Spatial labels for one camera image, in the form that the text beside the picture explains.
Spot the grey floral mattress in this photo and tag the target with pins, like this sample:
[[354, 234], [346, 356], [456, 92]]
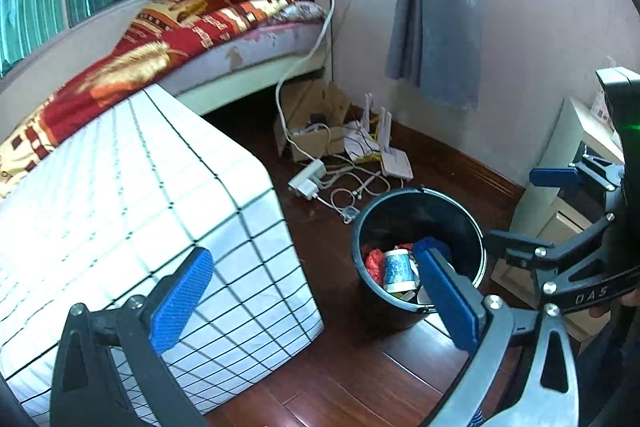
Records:
[[260, 52]]

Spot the floral pillow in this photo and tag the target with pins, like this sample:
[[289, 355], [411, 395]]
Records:
[[305, 11]]

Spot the white cabinet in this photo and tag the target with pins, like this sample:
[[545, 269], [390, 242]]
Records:
[[537, 207]]

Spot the white router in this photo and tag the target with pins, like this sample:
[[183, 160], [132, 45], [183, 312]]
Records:
[[397, 164]]

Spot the bed with red blanket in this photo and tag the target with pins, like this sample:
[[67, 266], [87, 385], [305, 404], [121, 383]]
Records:
[[150, 52]]

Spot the black bucket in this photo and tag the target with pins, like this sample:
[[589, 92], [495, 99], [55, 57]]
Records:
[[372, 217]]

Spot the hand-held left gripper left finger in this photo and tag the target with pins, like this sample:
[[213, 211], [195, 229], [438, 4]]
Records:
[[182, 297]]

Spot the cardboard box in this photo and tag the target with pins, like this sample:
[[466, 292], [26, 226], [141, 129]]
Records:
[[320, 144]]

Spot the white power strip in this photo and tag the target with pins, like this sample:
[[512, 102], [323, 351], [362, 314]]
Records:
[[306, 179]]

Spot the blue-grey curtain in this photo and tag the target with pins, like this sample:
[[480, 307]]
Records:
[[435, 7]]

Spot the blue patterned paper cup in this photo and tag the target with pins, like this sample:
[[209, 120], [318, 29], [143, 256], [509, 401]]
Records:
[[400, 269]]

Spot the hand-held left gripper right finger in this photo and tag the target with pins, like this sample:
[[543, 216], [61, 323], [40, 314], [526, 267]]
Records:
[[447, 297]]

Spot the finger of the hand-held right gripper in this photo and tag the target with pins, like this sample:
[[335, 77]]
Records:
[[550, 177], [520, 249]]

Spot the red plastic bag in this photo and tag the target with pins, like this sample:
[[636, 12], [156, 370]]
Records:
[[372, 263]]

